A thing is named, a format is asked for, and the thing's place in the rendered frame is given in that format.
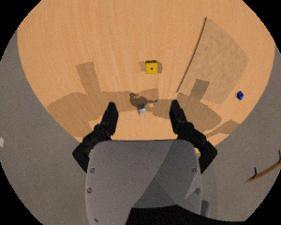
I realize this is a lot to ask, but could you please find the yellow die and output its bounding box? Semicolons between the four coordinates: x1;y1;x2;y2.
145;60;157;74

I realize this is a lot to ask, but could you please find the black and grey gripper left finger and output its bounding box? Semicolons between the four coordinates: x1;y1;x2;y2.
72;102;119;173

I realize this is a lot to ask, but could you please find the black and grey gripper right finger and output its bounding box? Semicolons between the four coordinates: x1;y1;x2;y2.
169;99;217;174

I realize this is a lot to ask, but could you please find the blue die with white pips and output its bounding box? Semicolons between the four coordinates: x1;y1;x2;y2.
237;91;244;100

